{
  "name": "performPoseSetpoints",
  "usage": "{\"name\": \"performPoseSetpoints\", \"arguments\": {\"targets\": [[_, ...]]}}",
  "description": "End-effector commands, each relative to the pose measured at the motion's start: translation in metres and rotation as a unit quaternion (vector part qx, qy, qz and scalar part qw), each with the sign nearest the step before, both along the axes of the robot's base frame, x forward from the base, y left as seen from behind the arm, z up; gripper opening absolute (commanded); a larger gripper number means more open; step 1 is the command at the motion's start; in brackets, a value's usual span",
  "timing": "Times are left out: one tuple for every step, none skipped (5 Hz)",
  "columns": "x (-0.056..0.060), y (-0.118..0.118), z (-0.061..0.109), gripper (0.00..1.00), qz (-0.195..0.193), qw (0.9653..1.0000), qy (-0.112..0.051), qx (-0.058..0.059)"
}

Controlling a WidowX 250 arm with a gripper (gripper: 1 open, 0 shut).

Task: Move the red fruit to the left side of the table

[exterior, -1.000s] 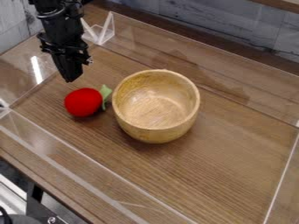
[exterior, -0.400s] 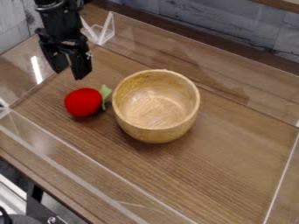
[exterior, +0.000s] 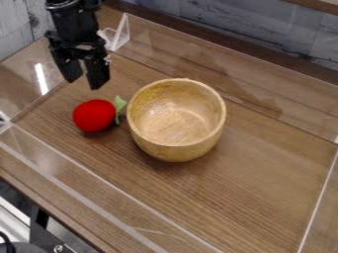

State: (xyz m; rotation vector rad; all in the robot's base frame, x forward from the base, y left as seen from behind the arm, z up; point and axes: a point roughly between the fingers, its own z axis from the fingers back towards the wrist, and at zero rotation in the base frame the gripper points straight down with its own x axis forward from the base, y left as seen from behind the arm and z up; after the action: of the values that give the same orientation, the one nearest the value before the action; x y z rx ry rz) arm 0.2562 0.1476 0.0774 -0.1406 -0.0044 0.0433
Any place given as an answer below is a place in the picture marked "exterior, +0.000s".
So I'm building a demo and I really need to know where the light wooden bowl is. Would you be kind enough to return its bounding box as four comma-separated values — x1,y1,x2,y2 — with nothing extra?
127,78,227,162

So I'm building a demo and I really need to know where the clear acrylic tray wall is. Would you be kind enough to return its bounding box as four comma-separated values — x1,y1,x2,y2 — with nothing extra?
0,9,338,253

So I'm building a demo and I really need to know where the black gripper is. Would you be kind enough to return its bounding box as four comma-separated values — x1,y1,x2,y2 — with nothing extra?
46,0,110,90

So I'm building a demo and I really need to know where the red felt fruit green leaf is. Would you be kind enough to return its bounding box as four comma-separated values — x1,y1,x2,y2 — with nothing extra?
72,96,127,132

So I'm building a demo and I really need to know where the black metal table leg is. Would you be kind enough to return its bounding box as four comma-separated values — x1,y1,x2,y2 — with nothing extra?
31,206,50,229

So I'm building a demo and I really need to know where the black cable under table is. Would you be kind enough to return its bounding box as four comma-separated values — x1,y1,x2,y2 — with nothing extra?
0,230,15,253

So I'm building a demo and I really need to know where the clear acrylic corner bracket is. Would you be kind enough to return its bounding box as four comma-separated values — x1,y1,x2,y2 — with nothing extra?
96,14,131,51

